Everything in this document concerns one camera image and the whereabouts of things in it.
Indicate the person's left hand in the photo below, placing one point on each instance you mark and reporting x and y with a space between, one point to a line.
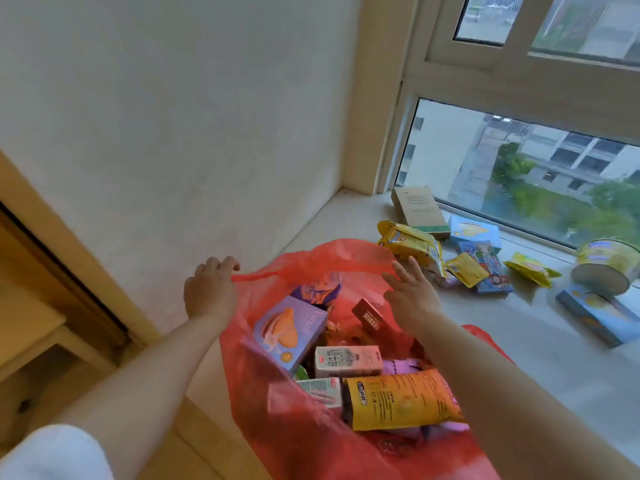
207 297

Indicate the person's right hand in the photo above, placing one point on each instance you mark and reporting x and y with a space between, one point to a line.
415 302

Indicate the person's right thumb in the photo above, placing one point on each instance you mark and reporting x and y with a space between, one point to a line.
390 283

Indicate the person's right middle finger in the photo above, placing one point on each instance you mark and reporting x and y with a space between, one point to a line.
416 269

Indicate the person's left fingers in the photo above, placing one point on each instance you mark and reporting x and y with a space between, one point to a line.
217 267

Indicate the red plastic bag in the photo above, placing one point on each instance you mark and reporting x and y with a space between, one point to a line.
295 434

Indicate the person's left forearm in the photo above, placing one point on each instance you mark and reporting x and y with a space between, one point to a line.
135 379

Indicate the person's right forearm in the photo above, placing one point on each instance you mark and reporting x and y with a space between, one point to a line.
505 399

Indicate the large yellow snack bag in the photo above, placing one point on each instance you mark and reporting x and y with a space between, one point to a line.
407 242

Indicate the pink packet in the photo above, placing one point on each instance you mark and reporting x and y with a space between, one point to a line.
446 280

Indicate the dark red box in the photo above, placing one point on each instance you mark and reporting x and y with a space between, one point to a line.
369 314

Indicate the small yellow packet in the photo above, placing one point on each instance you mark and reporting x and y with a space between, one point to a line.
467 269

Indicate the brown cardboard box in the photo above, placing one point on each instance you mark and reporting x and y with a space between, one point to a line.
419 209

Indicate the light blue box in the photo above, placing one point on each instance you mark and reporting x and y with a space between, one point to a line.
475 232

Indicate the round purple tin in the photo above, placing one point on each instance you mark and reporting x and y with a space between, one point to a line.
317 288

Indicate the colourful cartoon box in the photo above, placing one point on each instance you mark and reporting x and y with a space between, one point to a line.
492 269

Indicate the purple packet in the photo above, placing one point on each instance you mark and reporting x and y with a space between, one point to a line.
402 367

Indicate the white milk carton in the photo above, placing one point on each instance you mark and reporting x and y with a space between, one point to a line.
347 362
320 392

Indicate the purple box with orange print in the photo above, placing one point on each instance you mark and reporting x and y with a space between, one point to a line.
287 334

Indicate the orange snack bag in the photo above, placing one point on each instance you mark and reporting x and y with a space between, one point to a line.
400 399

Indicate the yellow green packet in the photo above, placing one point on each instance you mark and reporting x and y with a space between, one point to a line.
532 268

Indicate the wooden cabinet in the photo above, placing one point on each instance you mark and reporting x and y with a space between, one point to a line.
40 324

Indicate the blue box with yellow print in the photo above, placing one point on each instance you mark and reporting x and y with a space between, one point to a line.
597 314

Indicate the round yellow tin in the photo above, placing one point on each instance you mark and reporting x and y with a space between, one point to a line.
605 267

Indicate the white sleeve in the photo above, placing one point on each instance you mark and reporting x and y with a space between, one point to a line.
52 457

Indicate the window with beige frame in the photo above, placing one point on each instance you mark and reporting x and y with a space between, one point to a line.
500 79

